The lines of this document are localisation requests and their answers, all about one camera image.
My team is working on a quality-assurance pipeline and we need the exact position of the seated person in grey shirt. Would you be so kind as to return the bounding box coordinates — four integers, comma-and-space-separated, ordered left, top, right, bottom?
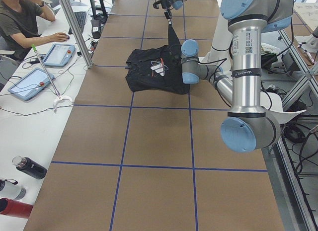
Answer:
0, 0, 69, 61

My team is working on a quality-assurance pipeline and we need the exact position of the blue teach pendant far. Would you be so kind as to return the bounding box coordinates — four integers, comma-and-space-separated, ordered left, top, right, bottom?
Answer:
42, 43, 76, 68

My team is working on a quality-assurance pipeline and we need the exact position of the blue teach pendant near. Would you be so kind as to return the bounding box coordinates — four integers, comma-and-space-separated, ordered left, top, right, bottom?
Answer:
7, 68, 50, 101

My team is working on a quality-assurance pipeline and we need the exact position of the blue teach pendant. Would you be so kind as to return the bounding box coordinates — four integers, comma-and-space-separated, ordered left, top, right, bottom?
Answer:
7, 68, 50, 101
42, 43, 76, 68

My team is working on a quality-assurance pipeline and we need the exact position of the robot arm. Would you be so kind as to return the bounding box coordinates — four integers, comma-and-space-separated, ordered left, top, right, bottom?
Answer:
181, 0, 294, 153
153, 0, 187, 25

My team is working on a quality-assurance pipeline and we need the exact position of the white water bottle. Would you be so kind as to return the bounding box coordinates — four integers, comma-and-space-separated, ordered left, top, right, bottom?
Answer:
0, 179, 26, 200

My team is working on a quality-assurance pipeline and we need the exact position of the aluminium frame post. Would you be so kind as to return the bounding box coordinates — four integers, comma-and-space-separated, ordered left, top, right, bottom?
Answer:
59, 0, 93, 69

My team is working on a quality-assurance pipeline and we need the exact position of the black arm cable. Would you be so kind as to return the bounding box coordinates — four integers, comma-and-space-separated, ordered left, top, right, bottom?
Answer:
207, 58, 239, 110

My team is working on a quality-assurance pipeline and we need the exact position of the white grabber stick tool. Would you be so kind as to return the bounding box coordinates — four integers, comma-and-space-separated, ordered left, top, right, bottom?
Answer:
31, 44, 74, 112

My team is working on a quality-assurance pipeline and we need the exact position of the black printed t-shirt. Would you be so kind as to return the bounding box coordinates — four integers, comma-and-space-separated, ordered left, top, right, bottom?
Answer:
126, 24, 190, 94

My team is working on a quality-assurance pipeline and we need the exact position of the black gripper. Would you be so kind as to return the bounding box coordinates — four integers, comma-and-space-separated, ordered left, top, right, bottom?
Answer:
153, 0, 173, 25

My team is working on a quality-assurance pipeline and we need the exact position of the red water bottle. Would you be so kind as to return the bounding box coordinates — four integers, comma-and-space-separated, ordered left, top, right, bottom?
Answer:
0, 198, 33, 219

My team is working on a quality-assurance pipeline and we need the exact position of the black water bottle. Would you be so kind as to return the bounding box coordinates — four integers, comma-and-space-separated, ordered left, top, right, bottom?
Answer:
12, 155, 47, 179

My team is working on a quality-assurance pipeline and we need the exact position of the black keyboard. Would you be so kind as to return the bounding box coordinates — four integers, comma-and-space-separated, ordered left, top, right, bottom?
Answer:
74, 11, 87, 33

